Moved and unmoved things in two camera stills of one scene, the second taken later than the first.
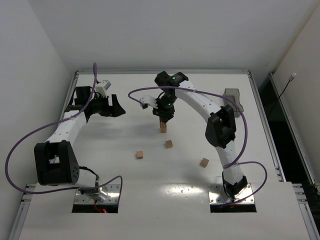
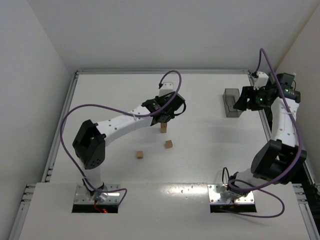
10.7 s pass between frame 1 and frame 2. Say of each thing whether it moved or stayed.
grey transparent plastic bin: stayed
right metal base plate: stayed
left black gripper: moved
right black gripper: moved
